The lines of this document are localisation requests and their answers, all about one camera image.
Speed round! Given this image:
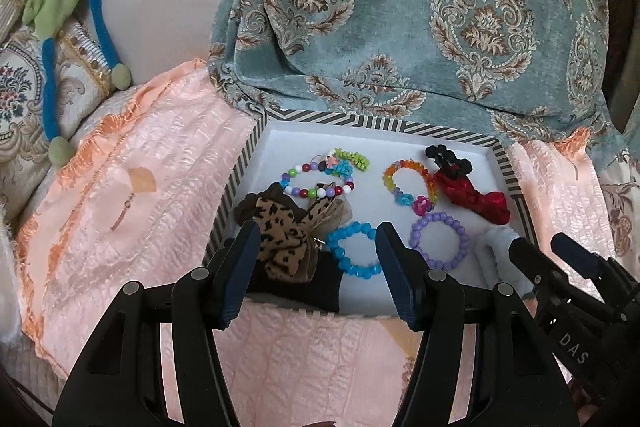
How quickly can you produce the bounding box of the orange rainbow bead bracelet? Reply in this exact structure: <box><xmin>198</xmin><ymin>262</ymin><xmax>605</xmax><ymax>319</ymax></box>
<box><xmin>382</xmin><ymin>159</ymin><xmax>438</xmax><ymax>214</ymax></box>

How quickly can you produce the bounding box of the black cloth piece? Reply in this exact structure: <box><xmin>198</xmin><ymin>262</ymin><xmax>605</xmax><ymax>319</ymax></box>
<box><xmin>245</xmin><ymin>252</ymin><xmax>346</xmax><ymax>313</ymax></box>

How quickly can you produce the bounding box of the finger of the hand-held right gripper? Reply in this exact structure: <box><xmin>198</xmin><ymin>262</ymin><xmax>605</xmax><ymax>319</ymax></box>
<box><xmin>509</xmin><ymin>237</ymin><xmax>576</xmax><ymax>308</ymax></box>
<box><xmin>551</xmin><ymin>232</ymin><xmax>640</xmax><ymax>324</ymax></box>

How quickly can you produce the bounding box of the peach quilted blanket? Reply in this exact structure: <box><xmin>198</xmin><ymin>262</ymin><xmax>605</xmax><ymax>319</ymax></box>
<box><xmin>15</xmin><ymin>59</ymin><xmax>616</xmax><ymax>427</ymax></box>

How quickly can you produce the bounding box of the purple bead bracelet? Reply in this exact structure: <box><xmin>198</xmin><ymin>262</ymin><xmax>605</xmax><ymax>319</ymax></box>
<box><xmin>409</xmin><ymin>212</ymin><xmax>471</xmax><ymax>270</ymax></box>

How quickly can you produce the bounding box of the brown scrunchie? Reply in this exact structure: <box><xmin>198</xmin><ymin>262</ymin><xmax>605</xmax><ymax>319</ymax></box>
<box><xmin>235</xmin><ymin>184</ymin><xmax>296</xmax><ymax>228</ymax></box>

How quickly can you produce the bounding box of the floral embroidered cushion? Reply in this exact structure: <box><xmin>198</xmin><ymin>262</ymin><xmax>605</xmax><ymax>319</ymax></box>
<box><xmin>0</xmin><ymin>19</ymin><xmax>136</xmax><ymax>223</ymax></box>

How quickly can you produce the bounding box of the light blue scrunchie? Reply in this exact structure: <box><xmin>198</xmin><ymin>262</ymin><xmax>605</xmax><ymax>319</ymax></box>
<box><xmin>472</xmin><ymin>227</ymin><xmax>538</xmax><ymax>298</ymax></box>

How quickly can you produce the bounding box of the striped cardboard box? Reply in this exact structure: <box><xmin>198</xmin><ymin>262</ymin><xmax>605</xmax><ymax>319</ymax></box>
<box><xmin>202</xmin><ymin>108</ymin><xmax>541</xmax><ymax>320</ymax></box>

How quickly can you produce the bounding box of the teal damask cushion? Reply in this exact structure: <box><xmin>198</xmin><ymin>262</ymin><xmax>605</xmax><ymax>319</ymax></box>
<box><xmin>207</xmin><ymin>0</ymin><xmax>631</xmax><ymax>170</ymax></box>

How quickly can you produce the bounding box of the multicolour bead bracelet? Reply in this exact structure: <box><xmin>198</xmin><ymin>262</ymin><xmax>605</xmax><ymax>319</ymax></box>
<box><xmin>280</xmin><ymin>162</ymin><xmax>355</xmax><ymax>200</ymax></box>

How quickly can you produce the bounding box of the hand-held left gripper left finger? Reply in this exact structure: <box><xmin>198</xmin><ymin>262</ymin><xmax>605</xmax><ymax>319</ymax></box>
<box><xmin>52</xmin><ymin>221</ymin><xmax>262</xmax><ymax>427</ymax></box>

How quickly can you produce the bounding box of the green bead bracelet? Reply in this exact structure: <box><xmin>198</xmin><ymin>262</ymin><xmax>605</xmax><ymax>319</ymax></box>
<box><xmin>327</xmin><ymin>148</ymin><xmax>372</xmax><ymax>175</ymax></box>

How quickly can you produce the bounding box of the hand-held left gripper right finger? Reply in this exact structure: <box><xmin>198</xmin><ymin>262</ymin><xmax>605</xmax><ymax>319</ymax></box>
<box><xmin>375</xmin><ymin>222</ymin><xmax>573</xmax><ymax>427</ymax></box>

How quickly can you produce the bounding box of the blue bead bracelet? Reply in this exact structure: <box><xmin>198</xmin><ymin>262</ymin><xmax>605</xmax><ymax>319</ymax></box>
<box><xmin>327</xmin><ymin>221</ymin><xmax>383</xmax><ymax>279</ymax></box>

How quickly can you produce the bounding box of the black scrunchie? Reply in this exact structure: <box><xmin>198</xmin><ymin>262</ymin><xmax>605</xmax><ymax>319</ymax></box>
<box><xmin>425</xmin><ymin>144</ymin><xmax>473</xmax><ymax>180</ymax></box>

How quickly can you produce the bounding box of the red bow hair clip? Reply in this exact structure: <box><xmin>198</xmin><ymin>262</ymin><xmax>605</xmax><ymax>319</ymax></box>
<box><xmin>432</xmin><ymin>172</ymin><xmax>512</xmax><ymax>225</ymax></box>

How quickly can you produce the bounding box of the cream floral fabric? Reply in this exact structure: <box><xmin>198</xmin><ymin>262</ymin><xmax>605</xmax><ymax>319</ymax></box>
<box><xmin>595</xmin><ymin>157</ymin><xmax>640</xmax><ymax>268</ymax></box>

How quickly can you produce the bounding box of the leopard print bow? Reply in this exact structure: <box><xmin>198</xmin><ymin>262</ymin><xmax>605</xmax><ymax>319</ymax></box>
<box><xmin>252</xmin><ymin>194</ymin><xmax>353</xmax><ymax>283</ymax></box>

